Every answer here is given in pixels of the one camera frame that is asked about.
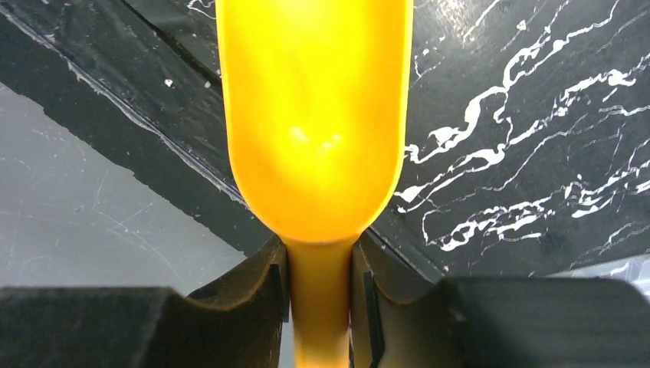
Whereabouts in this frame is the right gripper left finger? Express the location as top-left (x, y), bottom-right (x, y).
top-left (1, 237), bottom-right (289, 367)

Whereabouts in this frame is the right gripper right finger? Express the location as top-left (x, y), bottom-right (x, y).
top-left (351, 235), bottom-right (649, 367)

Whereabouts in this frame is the orange plastic scoop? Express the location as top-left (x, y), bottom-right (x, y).
top-left (215, 1), bottom-right (414, 367)

